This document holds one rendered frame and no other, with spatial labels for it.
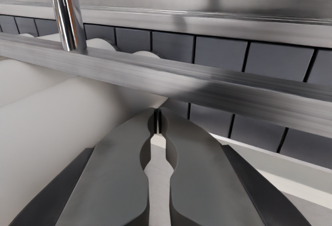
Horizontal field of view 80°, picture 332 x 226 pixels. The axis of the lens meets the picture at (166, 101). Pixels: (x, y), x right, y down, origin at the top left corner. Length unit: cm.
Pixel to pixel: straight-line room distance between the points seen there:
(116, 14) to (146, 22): 3
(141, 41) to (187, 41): 4
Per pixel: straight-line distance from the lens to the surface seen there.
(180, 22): 16
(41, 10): 27
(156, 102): 15
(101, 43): 19
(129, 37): 19
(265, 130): 17
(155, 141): 17
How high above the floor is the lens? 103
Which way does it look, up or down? 51 degrees down
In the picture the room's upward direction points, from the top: 133 degrees counter-clockwise
